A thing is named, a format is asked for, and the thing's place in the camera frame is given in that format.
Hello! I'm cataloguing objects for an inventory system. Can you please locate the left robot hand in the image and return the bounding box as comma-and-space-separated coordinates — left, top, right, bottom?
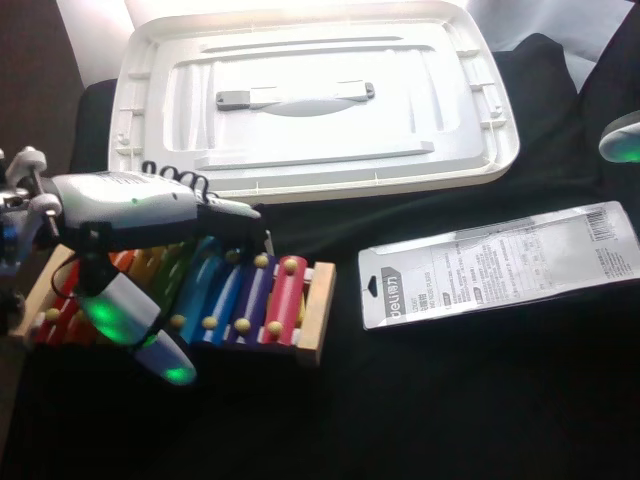
49, 159, 264, 389

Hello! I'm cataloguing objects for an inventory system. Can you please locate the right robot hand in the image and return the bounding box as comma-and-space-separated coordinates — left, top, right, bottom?
598, 110, 640, 164

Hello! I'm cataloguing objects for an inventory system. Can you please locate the white printed label card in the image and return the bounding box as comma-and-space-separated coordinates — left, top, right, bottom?
357, 200, 640, 332

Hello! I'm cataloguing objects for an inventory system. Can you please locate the rainbow wooden hand piano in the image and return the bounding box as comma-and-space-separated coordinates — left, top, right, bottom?
9, 233, 338, 369

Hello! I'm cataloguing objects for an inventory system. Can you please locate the white plastic box lid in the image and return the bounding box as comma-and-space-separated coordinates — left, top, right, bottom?
106, 0, 522, 204

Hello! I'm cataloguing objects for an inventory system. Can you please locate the black table cloth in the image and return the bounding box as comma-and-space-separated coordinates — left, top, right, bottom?
0, 32, 640, 480

